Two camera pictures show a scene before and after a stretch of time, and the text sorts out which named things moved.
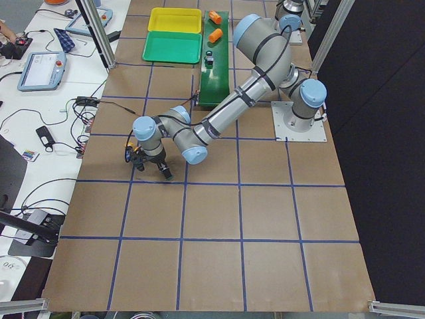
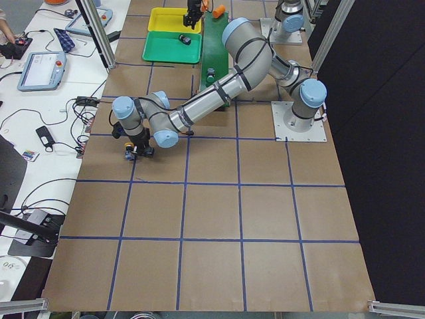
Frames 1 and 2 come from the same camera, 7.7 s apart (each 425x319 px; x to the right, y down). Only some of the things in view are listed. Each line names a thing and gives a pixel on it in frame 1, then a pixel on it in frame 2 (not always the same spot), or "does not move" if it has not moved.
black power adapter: (45, 136) does not move
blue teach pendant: (43, 71) does not move
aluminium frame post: (89, 10) does not move
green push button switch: (208, 60) -> (185, 40)
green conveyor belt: (214, 78) does not move
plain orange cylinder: (216, 35) -> (218, 11)
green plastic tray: (172, 46) does not move
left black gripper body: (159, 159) -> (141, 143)
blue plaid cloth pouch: (65, 40) does not move
